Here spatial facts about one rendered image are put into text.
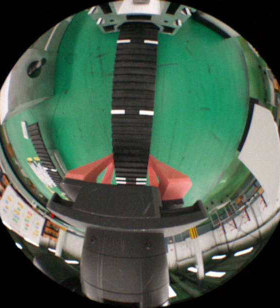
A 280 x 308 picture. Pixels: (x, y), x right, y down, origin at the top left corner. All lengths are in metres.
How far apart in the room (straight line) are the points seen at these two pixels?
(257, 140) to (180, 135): 0.23
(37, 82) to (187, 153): 0.28
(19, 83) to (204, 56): 0.26
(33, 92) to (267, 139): 0.44
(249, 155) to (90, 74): 0.39
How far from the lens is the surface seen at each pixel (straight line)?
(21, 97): 0.16
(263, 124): 0.31
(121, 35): 0.16
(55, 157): 0.24
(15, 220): 3.15
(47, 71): 0.20
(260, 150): 0.31
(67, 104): 0.18
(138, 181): 0.15
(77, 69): 0.17
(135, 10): 0.15
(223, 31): 0.27
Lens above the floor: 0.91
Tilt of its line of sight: 56 degrees down
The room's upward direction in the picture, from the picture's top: 178 degrees clockwise
